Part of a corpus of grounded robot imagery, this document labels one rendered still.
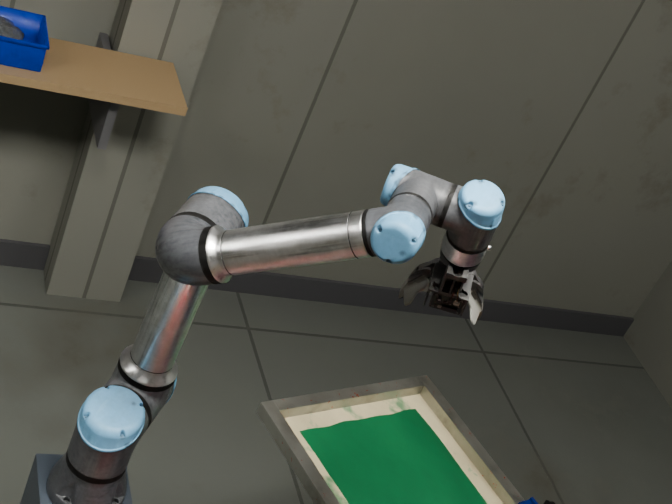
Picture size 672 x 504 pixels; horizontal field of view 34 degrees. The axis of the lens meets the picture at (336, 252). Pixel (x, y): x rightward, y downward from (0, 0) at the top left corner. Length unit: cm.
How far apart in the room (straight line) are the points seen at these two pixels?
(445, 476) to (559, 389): 239
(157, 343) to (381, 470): 101
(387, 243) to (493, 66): 299
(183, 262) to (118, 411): 39
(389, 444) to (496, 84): 207
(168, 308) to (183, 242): 25
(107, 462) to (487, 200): 85
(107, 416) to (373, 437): 110
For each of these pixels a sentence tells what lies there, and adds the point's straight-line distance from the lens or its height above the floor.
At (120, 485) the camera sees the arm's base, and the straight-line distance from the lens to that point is 217.
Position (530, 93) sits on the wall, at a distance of 473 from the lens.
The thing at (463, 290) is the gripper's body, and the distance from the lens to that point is 190.
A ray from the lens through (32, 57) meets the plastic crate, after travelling 361.
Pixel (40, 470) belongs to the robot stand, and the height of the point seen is 120.
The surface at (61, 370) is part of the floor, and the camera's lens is 422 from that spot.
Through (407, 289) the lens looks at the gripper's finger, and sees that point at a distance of 199.
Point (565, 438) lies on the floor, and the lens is 507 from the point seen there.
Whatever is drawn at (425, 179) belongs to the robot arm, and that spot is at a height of 207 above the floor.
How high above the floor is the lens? 285
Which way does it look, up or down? 32 degrees down
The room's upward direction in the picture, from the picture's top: 25 degrees clockwise
